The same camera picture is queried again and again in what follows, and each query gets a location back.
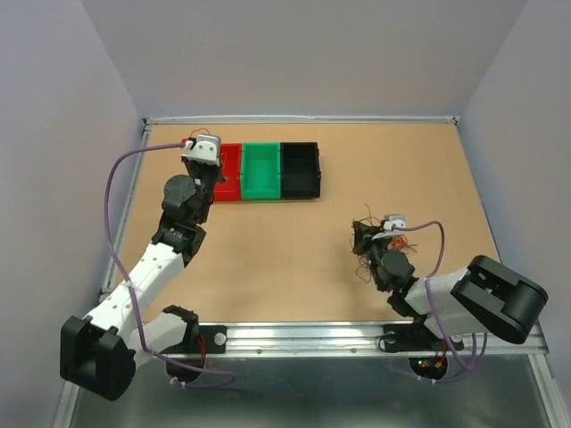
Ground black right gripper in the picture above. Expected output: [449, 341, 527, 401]
[352, 219, 393, 291]

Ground orange brown wire bundle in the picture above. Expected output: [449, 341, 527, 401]
[347, 203, 420, 284]

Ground red thin wire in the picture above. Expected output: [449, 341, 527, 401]
[189, 128, 229, 184]

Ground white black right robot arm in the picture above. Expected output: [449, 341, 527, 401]
[352, 215, 549, 348]

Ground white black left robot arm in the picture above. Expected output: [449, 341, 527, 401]
[60, 156, 223, 401]

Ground red plastic bin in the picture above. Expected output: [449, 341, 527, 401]
[214, 143, 243, 202]

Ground green plastic bin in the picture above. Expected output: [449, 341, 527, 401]
[241, 143, 281, 200]

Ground black plastic bin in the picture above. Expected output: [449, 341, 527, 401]
[280, 142, 321, 200]

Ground grey white left wrist camera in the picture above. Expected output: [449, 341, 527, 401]
[181, 134, 222, 167]

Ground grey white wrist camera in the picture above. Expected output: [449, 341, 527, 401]
[181, 134, 222, 167]
[373, 214, 407, 240]

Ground grey white right wrist camera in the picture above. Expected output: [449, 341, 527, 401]
[373, 214, 407, 240]

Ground aluminium table edge frame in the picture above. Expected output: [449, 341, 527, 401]
[91, 114, 460, 322]

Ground aluminium front mounting rail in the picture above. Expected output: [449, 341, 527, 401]
[73, 317, 549, 358]

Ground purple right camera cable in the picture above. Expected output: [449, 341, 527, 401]
[403, 220, 490, 384]

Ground purple camera cable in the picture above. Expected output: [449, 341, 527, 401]
[403, 220, 490, 384]
[105, 141, 237, 390]

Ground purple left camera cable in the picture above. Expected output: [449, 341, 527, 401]
[105, 141, 237, 390]

